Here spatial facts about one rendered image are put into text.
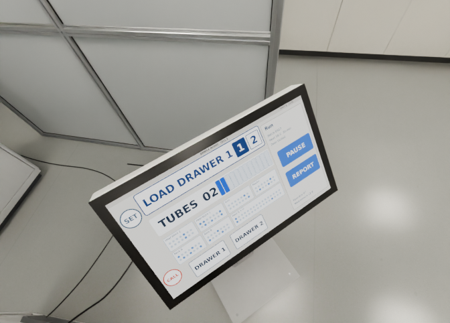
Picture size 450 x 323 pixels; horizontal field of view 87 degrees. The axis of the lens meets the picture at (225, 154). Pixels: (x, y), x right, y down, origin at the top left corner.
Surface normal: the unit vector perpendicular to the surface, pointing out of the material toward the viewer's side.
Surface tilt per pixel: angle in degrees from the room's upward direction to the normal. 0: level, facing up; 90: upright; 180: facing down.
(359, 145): 0
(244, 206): 50
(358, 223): 0
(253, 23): 90
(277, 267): 3
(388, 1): 90
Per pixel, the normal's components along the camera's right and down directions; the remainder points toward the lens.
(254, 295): -0.06, -0.50
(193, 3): -0.21, 0.84
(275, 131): 0.35, 0.18
